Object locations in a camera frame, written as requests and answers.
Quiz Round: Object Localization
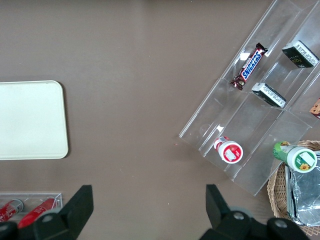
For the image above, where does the Snickers chocolate bar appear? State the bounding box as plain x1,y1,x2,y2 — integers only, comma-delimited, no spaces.
229,42,268,90

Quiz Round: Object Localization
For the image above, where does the green capped yogurt bottle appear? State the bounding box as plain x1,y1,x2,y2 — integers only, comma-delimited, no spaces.
272,141,318,173

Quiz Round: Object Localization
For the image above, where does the red cola bottle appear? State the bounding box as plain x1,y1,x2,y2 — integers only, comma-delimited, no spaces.
0,198,25,223
17,196,56,230

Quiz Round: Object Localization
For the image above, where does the cream plastic tray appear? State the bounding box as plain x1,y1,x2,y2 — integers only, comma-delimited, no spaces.
0,79,70,161

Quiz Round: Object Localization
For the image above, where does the clear acrylic bottle rack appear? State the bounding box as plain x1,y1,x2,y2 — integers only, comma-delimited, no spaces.
0,191,63,226

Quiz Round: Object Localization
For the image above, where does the small black and white box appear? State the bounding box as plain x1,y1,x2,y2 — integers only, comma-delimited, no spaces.
251,82,287,109
281,39,320,70

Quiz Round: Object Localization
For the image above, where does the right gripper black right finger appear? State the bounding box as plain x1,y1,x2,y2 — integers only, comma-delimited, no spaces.
198,184,311,240

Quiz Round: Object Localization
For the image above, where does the silver foil packet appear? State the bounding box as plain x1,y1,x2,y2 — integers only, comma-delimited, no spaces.
291,149,320,227
284,163,299,220

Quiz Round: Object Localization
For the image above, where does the small wicker basket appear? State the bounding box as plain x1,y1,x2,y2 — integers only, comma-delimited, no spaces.
266,139,320,236

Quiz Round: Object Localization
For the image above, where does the cookie box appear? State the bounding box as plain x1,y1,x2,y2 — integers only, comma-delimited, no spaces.
309,97,320,120

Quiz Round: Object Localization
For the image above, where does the clear acrylic tiered display stand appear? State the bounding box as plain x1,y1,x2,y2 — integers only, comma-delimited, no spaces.
178,0,320,197

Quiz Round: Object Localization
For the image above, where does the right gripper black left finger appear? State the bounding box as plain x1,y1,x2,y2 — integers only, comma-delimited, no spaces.
0,184,95,240

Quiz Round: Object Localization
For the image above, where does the red capped yogurt bottle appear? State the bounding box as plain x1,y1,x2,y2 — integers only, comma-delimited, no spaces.
213,135,244,165

